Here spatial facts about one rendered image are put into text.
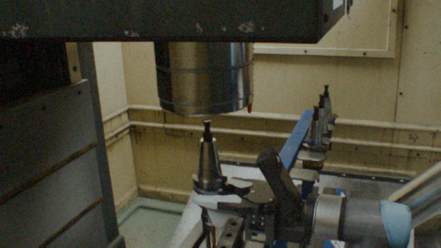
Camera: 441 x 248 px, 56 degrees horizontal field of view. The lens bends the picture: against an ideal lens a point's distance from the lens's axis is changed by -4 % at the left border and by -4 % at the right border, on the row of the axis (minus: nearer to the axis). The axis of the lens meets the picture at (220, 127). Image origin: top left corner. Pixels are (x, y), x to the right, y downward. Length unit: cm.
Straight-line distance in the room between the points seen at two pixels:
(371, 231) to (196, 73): 36
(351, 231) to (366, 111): 105
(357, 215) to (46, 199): 70
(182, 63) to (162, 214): 152
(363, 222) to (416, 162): 111
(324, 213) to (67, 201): 67
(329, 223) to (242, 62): 29
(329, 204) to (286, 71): 106
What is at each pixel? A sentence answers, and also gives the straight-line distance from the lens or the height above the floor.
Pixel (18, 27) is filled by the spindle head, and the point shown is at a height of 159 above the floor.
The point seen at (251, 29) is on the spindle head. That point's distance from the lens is 54.
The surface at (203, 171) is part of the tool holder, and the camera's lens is 75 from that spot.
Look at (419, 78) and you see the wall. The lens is 169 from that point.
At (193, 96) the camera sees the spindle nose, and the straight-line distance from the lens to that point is 64.
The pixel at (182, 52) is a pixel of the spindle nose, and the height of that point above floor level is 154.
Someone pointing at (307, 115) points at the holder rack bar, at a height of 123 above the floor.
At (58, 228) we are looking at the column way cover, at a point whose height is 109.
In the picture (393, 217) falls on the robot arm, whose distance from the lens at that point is 71.
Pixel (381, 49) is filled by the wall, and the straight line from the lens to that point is 166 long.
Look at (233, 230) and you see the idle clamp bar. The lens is 125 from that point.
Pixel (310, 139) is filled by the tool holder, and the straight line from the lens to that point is 112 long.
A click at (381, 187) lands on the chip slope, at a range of 180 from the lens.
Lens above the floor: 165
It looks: 19 degrees down
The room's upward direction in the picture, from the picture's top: 2 degrees counter-clockwise
